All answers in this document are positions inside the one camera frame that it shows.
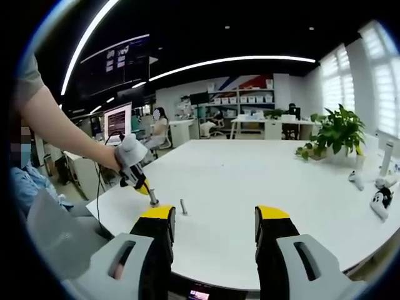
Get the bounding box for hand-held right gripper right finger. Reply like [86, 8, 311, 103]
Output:
[254, 205, 367, 300]

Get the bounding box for potted green plant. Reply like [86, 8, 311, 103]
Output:
[295, 103, 366, 163]

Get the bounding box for dark hanging display screen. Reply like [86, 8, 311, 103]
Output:
[74, 33, 151, 98]

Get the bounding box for white handheld controller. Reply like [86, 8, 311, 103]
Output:
[348, 170, 366, 191]

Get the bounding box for black screen on stand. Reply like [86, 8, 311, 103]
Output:
[189, 92, 209, 106]

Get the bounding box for long ceiling light strip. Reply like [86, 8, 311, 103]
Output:
[61, 0, 119, 96]
[149, 55, 316, 83]

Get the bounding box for white cabinet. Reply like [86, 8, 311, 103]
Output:
[168, 118, 199, 148]

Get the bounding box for long white desk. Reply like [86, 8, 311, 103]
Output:
[231, 115, 316, 141]

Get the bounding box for shelf unit with white bins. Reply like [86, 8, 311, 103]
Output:
[207, 77, 276, 138]

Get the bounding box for black and white plush toy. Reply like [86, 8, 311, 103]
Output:
[370, 186, 396, 223]

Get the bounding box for white window blinds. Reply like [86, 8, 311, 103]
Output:
[318, 21, 400, 138]

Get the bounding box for white office chair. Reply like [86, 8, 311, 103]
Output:
[207, 117, 228, 137]

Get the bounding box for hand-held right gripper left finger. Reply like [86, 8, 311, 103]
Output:
[64, 204, 176, 300]

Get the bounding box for person's grey shirt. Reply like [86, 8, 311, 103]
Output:
[15, 52, 117, 281]

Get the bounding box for computer monitor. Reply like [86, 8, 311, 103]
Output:
[102, 102, 133, 138]

